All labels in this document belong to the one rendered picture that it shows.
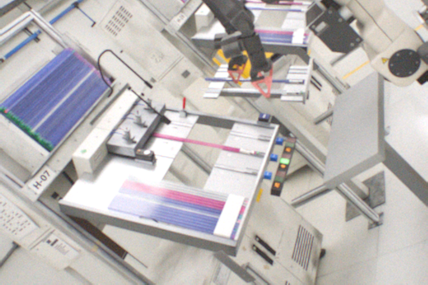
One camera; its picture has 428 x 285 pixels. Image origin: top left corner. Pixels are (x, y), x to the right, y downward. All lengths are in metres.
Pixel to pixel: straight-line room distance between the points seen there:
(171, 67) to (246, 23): 1.68
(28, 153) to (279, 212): 1.20
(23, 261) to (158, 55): 1.62
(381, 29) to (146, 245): 2.74
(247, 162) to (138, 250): 2.01
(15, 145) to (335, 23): 1.29
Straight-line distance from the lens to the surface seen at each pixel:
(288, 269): 2.31
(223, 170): 1.94
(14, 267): 3.42
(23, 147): 1.99
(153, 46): 3.10
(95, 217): 1.87
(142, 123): 2.11
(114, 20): 3.16
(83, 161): 1.99
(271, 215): 2.35
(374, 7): 1.69
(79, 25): 4.67
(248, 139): 2.08
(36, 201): 1.94
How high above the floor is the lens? 1.40
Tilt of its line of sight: 13 degrees down
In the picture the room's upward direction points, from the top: 48 degrees counter-clockwise
